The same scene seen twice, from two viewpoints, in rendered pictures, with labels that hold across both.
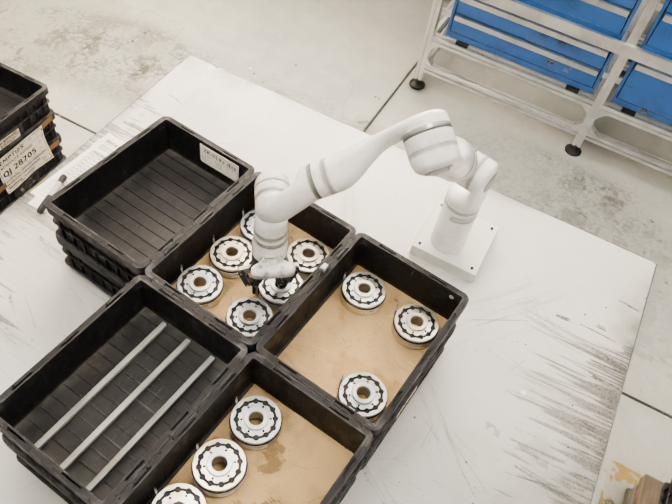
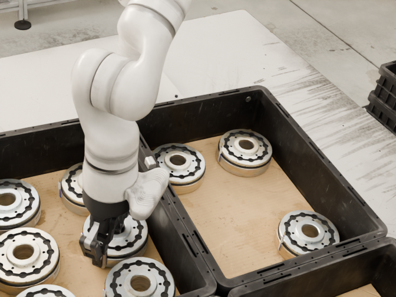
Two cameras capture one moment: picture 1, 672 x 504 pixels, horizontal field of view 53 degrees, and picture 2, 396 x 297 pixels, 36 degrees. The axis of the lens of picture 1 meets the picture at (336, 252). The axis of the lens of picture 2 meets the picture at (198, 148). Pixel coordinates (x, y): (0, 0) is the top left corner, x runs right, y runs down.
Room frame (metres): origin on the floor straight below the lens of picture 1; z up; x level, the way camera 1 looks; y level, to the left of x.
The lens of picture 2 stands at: (0.47, 0.57, 1.60)
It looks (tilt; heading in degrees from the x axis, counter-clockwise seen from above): 41 degrees down; 302
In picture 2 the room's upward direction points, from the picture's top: 10 degrees clockwise
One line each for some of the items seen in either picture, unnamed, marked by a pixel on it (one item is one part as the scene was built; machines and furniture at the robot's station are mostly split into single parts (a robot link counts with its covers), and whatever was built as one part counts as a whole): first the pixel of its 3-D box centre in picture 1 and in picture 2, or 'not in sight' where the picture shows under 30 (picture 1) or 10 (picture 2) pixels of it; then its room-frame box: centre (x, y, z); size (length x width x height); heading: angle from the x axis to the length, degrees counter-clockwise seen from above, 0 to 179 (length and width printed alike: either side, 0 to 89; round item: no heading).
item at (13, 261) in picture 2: (231, 252); (23, 252); (0.94, 0.24, 0.86); 0.05 x 0.05 x 0.01
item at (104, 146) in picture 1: (97, 180); not in sight; (1.22, 0.69, 0.70); 0.33 x 0.23 x 0.01; 161
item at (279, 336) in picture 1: (363, 336); (240, 194); (0.78, -0.09, 0.87); 0.40 x 0.30 x 0.11; 154
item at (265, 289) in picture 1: (281, 285); (115, 230); (0.88, 0.11, 0.86); 0.10 x 0.10 x 0.01
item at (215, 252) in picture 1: (231, 253); (23, 254); (0.94, 0.24, 0.86); 0.10 x 0.10 x 0.01
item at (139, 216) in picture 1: (156, 202); not in sight; (1.04, 0.45, 0.87); 0.40 x 0.30 x 0.11; 154
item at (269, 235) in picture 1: (271, 207); (106, 108); (0.88, 0.14, 1.12); 0.09 x 0.07 x 0.15; 14
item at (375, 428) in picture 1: (366, 324); (245, 172); (0.78, -0.09, 0.92); 0.40 x 0.30 x 0.02; 154
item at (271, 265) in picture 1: (271, 248); (123, 171); (0.85, 0.13, 1.02); 0.11 x 0.09 x 0.06; 19
